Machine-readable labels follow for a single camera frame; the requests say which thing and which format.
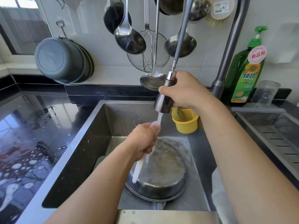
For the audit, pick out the person's left hand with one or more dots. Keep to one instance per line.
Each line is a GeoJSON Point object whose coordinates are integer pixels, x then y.
{"type": "Point", "coordinates": [142, 137]}

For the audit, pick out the person's right hand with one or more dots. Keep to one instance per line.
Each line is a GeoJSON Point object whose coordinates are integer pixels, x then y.
{"type": "Point", "coordinates": [184, 91]}

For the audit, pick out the steel gooseneck faucet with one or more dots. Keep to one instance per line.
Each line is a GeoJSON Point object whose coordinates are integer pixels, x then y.
{"type": "Point", "coordinates": [163, 102]}

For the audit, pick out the white cleaning brush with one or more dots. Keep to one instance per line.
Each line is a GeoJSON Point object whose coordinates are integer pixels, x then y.
{"type": "Point", "coordinates": [136, 172]}

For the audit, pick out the round steel basin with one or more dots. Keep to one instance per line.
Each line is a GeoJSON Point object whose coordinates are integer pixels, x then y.
{"type": "Point", "coordinates": [163, 175]}

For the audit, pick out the person's right forearm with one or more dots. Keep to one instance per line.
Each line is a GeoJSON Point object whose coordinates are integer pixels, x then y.
{"type": "Point", "coordinates": [252, 170]}

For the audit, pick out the person's left forearm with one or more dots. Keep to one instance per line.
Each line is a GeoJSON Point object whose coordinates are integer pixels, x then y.
{"type": "Point", "coordinates": [93, 193]}

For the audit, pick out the yellow hanging sink cup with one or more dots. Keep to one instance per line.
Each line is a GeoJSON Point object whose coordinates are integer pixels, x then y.
{"type": "Point", "coordinates": [186, 122]}

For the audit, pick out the green dish soap bottle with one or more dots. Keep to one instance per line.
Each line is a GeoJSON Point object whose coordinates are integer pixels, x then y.
{"type": "Point", "coordinates": [245, 74]}

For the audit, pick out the stainless steel sink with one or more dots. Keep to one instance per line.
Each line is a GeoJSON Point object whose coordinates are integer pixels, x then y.
{"type": "Point", "coordinates": [79, 156]}

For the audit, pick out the steel soup ladle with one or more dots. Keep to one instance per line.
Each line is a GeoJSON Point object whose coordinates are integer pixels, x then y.
{"type": "Point", "coordinates": [130, 40]}

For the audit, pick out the clear plastic cup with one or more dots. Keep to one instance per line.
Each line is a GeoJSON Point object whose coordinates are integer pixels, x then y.
{"type": "Point", "coordinates": [266, 93]}

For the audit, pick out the dark green hanging basin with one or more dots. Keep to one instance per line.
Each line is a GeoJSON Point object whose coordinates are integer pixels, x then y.
{"type": "Point", "coordinates": [88, 65]}

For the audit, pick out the white dish brush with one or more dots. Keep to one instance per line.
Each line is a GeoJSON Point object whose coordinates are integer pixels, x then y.
{"type": "Point", "coordinates": [222, 7]}

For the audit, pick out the white dish rag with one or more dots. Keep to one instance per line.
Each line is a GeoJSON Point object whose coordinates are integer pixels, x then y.
{"type": "Point", "coordinates": [222, 198]}

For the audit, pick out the hanging steel ladles and skimmer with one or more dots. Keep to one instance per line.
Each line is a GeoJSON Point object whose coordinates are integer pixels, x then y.
{"type": "Point", "coordinates": [113, 16]}

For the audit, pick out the grey hanging basin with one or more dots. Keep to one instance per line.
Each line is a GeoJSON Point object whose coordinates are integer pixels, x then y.
{"type": "Point", "coordinates": [58, 60]}

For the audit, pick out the white hanging cloth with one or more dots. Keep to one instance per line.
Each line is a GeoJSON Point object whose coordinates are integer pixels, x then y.
{"type": "Point", "coordinates": [67, 1]}

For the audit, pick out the steel wall hook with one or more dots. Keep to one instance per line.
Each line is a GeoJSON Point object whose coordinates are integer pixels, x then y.
{"type": "Point", "coordinates": [60, 28]}

